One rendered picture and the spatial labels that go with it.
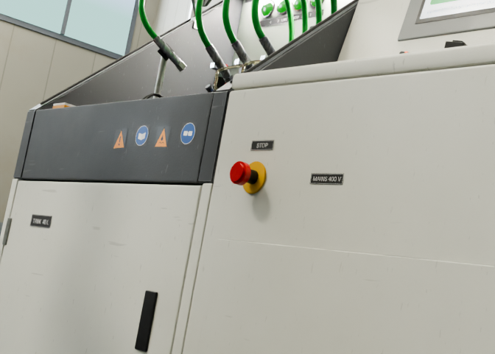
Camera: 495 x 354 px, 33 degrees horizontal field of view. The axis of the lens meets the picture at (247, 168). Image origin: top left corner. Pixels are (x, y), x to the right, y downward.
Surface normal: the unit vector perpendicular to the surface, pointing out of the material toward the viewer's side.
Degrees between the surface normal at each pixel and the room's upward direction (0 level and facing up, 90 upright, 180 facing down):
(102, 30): 90
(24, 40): 90
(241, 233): 90
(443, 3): 76
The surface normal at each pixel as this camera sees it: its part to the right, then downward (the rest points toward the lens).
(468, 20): -0.66, -0.46
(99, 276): -0.71, -0.23
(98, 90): 0.68, 0.00
